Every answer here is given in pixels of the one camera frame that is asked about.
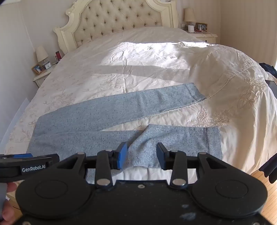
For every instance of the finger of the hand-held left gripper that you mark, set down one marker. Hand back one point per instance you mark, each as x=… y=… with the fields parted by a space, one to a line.
x=23 y=155

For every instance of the dark clothing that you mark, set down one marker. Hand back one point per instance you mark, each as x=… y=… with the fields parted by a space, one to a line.
x=269 y=69

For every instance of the cream tufted headboard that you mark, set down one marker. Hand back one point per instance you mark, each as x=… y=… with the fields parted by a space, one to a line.
x=112 y=17

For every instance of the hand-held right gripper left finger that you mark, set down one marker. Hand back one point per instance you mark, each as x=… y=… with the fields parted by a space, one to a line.
x=122 y=155

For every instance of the person's left hand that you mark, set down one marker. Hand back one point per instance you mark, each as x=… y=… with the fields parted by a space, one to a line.
x=8 y=213

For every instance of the wooden photo frame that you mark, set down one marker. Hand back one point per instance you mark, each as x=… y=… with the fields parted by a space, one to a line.
x=38 y=69
x=201 y=26

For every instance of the cream bedside table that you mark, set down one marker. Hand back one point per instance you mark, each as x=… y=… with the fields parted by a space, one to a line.
x=42 y=79
x=207 y=37

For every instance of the white cylindrical device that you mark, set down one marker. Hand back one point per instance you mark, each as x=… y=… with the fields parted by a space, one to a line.
x=190 y=28

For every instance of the cream shade table lamp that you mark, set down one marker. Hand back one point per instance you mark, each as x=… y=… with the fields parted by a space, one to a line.
x=41 y=53
x=189 y=15

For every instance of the small white alarm clock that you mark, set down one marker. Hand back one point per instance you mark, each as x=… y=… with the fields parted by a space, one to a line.
x=48 y=65

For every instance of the dark cloth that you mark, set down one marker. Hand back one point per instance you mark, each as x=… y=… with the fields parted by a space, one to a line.
x=270 y=168

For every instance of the light blue speckled pants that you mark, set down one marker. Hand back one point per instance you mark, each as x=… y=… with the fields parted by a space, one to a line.
x=108 y=108

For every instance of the red small box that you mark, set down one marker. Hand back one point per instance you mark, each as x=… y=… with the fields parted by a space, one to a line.
x=58 y=55

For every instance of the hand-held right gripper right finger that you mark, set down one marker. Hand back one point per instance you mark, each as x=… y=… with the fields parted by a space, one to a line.
x=160 y=155

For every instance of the cream embroidered bedspread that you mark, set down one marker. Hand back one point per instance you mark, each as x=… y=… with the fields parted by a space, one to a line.
x=151 y=65

